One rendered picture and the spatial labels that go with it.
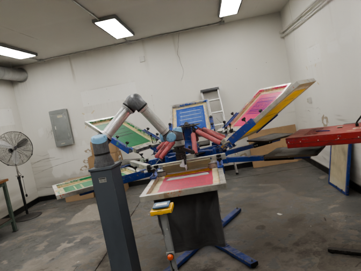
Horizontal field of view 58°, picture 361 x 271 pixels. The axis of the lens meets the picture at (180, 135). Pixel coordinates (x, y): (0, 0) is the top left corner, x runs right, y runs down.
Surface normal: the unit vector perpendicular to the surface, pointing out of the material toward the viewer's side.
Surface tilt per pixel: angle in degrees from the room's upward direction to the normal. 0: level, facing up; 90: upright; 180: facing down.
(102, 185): 90
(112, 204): 90
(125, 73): 90
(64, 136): 90
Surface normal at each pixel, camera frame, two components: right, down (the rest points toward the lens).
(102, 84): -0.08, 0.11
